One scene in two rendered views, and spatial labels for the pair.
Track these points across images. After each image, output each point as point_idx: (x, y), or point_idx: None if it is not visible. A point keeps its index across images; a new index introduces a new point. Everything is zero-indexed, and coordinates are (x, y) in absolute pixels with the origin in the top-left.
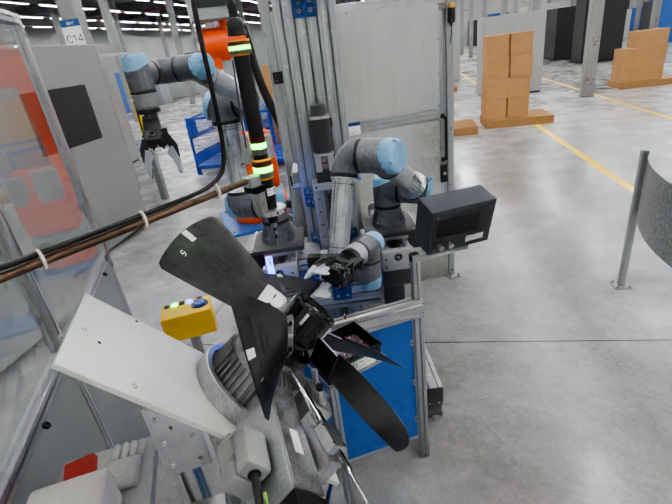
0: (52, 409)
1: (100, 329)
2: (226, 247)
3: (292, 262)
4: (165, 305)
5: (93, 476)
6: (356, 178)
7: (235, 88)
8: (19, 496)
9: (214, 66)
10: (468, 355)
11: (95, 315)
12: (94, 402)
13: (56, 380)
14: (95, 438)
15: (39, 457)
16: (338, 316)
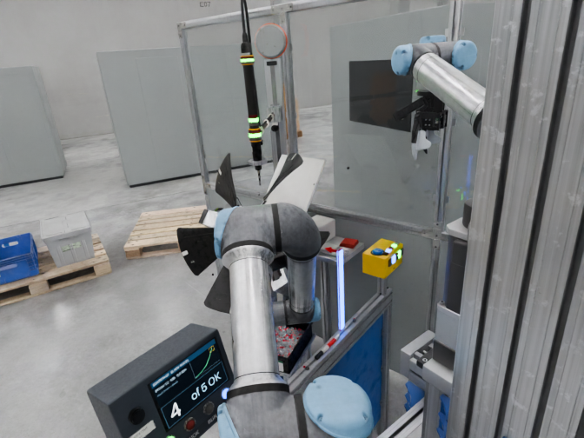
0: (392, 233)
1: (302, 168)
2: (283, 173)
3: (410, 352)
4: (398, 242)
5: (317, 226)
6: (291, 257)
7: (444, 97)
8: (343, 222)
9: (402, 63)
10: None
11: (310, 165)
12: (440, 282)
13: (408, 229)
14: (417, 288)
15: (364, 230)
16: None
